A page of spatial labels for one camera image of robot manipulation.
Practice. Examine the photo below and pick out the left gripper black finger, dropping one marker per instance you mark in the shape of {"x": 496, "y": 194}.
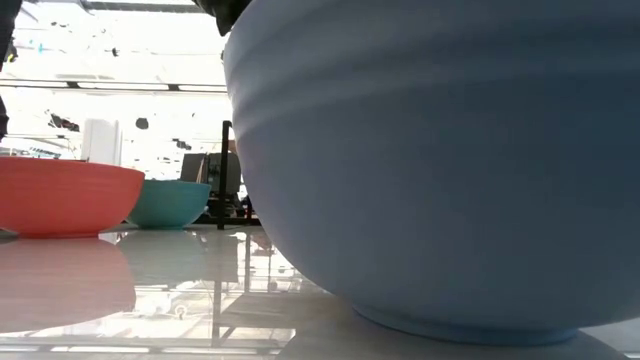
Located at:
{"x": 222, "y": 15}

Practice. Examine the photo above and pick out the teal bowl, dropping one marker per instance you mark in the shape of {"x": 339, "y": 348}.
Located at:
{"x": 170, "y": 205}

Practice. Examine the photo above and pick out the red bowl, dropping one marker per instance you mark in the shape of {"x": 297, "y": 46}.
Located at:
{"x": 65, "y": 200}

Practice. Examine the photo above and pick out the large blue bowl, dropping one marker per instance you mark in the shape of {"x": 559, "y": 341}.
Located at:
{"x": 425, "y": 175}

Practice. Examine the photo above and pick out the white box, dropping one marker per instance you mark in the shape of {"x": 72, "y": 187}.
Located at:
{"x": 101, "y": 142}

